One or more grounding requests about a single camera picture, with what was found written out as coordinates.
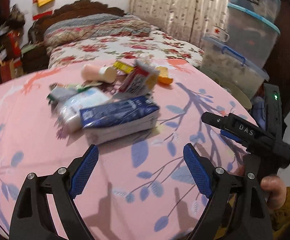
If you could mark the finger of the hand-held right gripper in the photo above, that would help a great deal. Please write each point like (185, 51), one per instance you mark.
(213, 120)
(231, 135)

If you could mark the white enamel mug red star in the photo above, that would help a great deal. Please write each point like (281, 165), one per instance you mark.
(220, 33)

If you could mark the orange snack packet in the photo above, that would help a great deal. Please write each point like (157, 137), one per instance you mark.
(165, 76)

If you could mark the person's right hand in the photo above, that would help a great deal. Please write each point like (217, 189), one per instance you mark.
(272, 190)

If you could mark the yellow packet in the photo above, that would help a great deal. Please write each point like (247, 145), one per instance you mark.
(123, 67)

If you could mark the beige patterned curtain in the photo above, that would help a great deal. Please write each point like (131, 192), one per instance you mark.
(172, 5)

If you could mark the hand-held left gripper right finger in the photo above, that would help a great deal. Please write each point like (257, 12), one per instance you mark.
(197, 172)

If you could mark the floral quilt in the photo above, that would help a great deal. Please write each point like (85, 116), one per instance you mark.
(135, 45)

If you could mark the pink printed blanket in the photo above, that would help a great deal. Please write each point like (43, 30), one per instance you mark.
(34, 142)

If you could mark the cluttered metal shelf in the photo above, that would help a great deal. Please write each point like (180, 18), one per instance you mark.
(2, 50)

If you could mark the round cardboard disc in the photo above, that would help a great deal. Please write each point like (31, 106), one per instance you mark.
(237, 95)

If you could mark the red white carton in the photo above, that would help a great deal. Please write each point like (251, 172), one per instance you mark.
(140, 80)

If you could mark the white plastic pack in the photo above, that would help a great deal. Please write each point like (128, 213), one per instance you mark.
(77, 107)

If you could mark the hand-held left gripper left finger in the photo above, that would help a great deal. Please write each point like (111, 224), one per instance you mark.
(84, 170)

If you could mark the green white snack packet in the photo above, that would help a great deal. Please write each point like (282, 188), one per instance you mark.
(59, 92)

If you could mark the blue tissue pack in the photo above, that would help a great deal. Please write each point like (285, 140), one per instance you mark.
(120, 115)

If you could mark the clear storage box blue latch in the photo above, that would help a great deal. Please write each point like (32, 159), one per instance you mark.
(230, 67)

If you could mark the dark wooden headboard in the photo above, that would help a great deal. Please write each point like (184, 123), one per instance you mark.
(84, 6)

